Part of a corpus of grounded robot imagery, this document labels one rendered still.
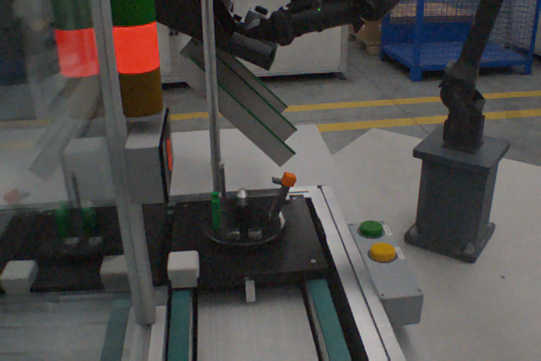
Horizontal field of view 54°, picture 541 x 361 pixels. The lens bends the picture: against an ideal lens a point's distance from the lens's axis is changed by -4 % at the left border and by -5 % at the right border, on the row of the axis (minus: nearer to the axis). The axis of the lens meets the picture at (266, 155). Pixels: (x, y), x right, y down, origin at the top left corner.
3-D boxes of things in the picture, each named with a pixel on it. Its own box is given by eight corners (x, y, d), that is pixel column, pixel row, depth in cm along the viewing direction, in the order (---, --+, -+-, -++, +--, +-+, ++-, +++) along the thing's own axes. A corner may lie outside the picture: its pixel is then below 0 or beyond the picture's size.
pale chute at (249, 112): (283, 142, 124) (297, 128, 122) (280, 167, 112) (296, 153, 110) (188, 54, 117) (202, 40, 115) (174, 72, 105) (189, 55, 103)
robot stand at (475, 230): (495, 229, 112) (510, 140, 103) (473, 265, 101) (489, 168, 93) (429, 210, 120) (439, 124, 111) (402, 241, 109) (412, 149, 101)
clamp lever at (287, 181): (279, 212, 94) (295, 173, 91) (281, 218, 92) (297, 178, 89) (259, 207, 93) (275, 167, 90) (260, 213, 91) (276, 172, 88)
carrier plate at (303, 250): (303, 202, 106) (303, 192, 105) (328, 278, 84) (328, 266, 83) (176, 210, 104) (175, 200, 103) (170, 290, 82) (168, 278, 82)
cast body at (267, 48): (270, 57, 111) (285, 25, 108) (266, 62, 107) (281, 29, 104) (232, 39, 111) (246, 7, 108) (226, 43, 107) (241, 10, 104)
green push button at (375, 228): (379, 228, 97) (379, 218, 96) (385, 241, 93) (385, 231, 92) (356, 230, 96) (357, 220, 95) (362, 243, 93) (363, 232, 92)
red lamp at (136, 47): (161, 60, 64) (157, 18, 62) (158, 72, 59) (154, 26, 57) (118, 62, 63) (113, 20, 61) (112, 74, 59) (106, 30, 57)
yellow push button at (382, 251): (390, 250, 90) (391, 240, 89) (397, 265, 87) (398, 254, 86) (367, 253, 90) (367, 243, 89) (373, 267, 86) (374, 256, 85)
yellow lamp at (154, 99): (165, 101, 66) (161, 61, 64) (161, 115, 61) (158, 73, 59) (122, 103, 65) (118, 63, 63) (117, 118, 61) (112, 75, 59)
